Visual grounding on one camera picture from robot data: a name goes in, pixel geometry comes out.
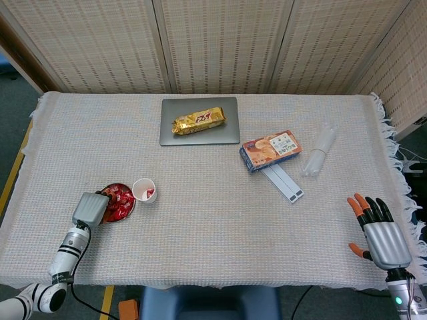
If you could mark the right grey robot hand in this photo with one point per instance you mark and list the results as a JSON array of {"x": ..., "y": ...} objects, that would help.
[{"x": 387, "y": 243}]

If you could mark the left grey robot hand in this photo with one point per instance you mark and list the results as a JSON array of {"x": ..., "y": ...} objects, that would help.
[{"x": 88, "y": 208}]

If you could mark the shiny metal bowl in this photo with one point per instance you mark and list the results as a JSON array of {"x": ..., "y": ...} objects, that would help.
[{"x": 131, "y": 210}]

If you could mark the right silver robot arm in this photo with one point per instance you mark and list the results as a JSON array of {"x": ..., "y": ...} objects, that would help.
[{"x": 398, "y": 288}]

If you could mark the white paper cup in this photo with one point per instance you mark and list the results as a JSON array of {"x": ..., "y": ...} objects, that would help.
[{"x": 141, "y": 186}]

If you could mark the orange block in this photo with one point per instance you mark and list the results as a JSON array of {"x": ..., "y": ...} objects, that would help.
[{"x": 128, "y": 309}]

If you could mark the clear plastic bottle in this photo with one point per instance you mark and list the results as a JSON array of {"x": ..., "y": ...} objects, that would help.
[{"x": 317, "y": 156}]

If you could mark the white folded laptop stand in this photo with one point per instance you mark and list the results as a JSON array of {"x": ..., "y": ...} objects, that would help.
[{"x": 287, "y": 186}]

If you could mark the beige woven tablecloth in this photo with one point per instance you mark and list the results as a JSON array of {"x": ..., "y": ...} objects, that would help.
[{"x": 213, "y": 233}]

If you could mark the gold biscuit packet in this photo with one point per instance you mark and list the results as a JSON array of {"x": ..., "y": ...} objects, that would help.
[{"x": 198, "y": 120}]

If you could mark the orange blue cracker box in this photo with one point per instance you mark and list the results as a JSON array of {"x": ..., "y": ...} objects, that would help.
[{"x": 270, "y": 150}]

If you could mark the blue chair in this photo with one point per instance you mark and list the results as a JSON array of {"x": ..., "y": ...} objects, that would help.
[{"x": 210, "y": 305}]

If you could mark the grey metal tray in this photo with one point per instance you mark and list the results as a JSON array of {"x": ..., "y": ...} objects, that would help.
[{"x": 230, "y": 133}]

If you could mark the woven folding screen panel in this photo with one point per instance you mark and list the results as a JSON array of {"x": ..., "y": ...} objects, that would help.
[
  {"x": 333, "y": 43},
  {"x": 227, "y": 43},
  {"x": 407, "y": 83},
  {"x": 100, "y": 43}
]

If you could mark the brown wooden post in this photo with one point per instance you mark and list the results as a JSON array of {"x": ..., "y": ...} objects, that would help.
[{"x": 26, "y": 56}]

